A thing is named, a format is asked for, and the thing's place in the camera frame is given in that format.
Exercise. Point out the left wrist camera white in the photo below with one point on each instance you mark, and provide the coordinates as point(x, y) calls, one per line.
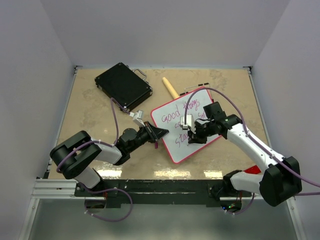
point(138, 118)

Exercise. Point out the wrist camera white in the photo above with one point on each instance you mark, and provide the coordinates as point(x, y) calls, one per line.
point(138, 118)
point(187, 122)

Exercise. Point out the wire whiteboard stand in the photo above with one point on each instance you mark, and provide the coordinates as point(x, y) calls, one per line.
point(194, 87)

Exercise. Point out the whiteboard with pink frame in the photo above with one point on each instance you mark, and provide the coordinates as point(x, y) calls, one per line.
point(169, 115)

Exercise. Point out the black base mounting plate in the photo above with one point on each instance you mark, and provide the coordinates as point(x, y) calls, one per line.
point(160, 192)

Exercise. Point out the black hard case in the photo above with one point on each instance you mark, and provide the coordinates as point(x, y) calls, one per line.
point(127, 86)

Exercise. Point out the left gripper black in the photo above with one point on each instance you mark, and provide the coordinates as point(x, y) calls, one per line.
point(155, 133)

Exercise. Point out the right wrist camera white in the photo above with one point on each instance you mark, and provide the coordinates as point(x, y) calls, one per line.
point(187, 122)

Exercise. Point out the beige wooden handle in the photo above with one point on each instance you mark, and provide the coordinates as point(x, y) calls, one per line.
point(170, 88)

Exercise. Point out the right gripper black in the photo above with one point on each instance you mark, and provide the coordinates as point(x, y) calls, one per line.
point(194, 138)

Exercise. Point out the purple marker cap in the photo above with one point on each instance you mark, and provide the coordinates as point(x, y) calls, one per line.
point(156, 145)

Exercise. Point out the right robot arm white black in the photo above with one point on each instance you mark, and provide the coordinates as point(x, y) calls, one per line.
point(278, 178)

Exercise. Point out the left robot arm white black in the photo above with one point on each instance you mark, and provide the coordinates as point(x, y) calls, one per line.
point(74, 156)

